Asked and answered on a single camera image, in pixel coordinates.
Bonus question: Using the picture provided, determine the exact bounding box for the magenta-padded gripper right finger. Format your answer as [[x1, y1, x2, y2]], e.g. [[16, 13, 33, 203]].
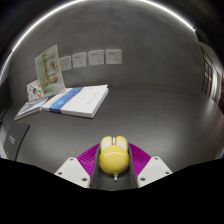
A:
[[128, 142, 173, 189]]

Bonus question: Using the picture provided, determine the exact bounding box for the yellow computer mouse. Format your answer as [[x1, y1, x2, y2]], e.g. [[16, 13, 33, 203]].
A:
[[98, 134, 131, 181]]

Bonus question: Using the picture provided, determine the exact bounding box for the dark framed glass door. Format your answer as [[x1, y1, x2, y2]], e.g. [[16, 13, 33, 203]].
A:
[[199, 46, 224, 111]]

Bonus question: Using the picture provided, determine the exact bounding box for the white book with blue band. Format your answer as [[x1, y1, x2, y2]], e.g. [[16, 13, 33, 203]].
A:
[[41, 84, 110, 119]]

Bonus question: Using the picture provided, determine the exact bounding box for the white ceiling light strip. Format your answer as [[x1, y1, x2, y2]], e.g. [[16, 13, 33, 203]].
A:
[[0, 0, 198, 84]]

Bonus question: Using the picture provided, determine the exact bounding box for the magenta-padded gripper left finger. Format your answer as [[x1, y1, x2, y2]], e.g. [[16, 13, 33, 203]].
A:
[[54, 143, 103, 189]]

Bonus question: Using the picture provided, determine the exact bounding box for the green standing leaflet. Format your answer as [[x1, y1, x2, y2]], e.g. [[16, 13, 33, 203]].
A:
[[34, 44, 66, 98]]

